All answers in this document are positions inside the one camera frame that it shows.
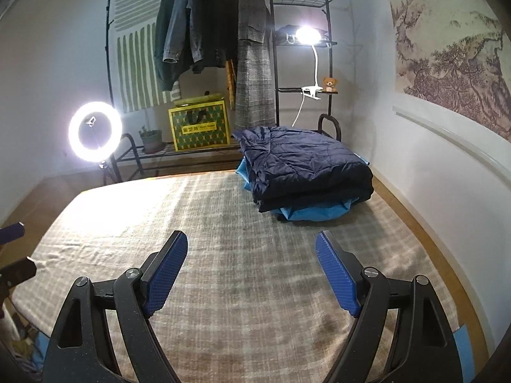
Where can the black metal clothes rack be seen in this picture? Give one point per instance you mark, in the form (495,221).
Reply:
(135,153)

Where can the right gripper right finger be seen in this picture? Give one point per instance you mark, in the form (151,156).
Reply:
(422,348)

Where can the black bed frame rail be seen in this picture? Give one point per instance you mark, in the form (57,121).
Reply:
(329,126)

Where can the green striped wall hanging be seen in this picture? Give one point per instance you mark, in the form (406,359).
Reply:
(135,78)

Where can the landscape painting wall scroll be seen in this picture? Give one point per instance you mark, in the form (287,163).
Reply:
(455,54)

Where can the orange hanging item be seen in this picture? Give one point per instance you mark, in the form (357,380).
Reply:
(231,83)

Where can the blue denim hanging jacket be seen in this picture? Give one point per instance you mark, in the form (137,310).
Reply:
(186,30)

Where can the small teddy bear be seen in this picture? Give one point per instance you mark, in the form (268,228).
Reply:
(329,85)

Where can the white clip desk lamp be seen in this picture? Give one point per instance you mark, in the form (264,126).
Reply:
(308,37)

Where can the navy puffer jacket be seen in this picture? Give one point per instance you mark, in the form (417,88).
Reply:
(281,139)

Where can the grey plaid hanging coat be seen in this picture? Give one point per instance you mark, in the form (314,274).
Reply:
(255,104)

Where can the plaid beige bed blanket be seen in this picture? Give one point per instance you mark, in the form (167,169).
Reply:
(251,302)

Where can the dark green hanging jacket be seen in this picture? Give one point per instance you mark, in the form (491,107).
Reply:
(164,71)

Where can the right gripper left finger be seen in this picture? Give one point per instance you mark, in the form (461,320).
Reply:
(81,348)

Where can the yellow green storage box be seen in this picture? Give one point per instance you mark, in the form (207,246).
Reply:
(200,123)

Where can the black hanging jacket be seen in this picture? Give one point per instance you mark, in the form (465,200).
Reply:
(218,27)

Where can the ring light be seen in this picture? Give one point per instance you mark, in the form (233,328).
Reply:
(94,131)

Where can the light blue garment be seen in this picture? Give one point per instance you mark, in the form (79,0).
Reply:
(311,207)

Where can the small potted plant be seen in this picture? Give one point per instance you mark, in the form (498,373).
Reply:
(152,140)

